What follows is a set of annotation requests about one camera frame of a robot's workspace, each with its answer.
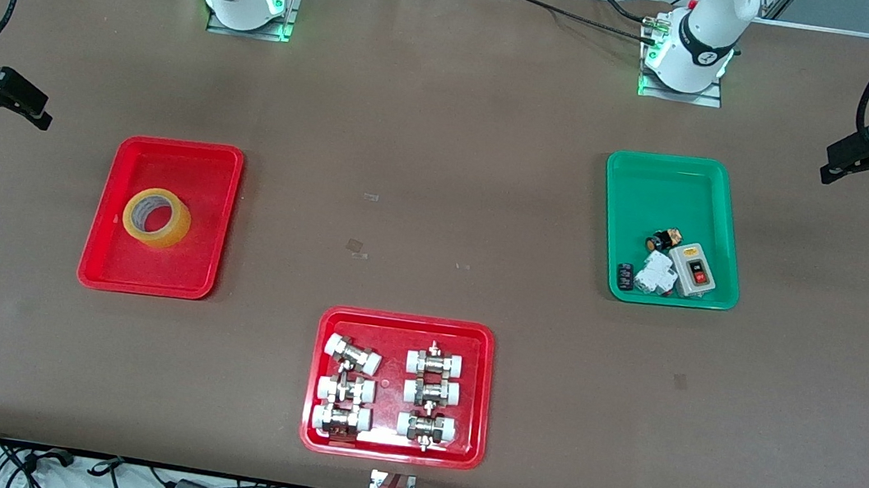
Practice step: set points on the empty red plastic tray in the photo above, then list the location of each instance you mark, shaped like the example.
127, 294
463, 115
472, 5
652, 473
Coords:
150, 267

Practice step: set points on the green plastic tray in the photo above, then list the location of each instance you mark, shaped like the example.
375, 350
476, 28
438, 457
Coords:
672, 199

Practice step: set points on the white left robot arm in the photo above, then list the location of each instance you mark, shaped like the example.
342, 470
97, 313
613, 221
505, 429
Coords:
704, 37

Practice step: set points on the black orange knob component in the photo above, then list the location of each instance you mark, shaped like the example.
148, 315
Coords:
662, 240

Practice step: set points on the white circuit breaker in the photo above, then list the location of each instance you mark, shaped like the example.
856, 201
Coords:
655, 273

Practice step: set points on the yellow tape roll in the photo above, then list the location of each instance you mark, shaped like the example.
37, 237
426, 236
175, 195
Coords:
175, 233

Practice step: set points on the grey switch box red button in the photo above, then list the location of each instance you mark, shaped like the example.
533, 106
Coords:
696, 270

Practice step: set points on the brass valve white end caps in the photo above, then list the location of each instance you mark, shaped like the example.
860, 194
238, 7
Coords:
346, 389
426, 427
435, 363
341, 417
431, 393
353, 354

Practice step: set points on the red tray holding valves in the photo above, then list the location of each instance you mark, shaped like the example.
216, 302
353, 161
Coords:
399, 331

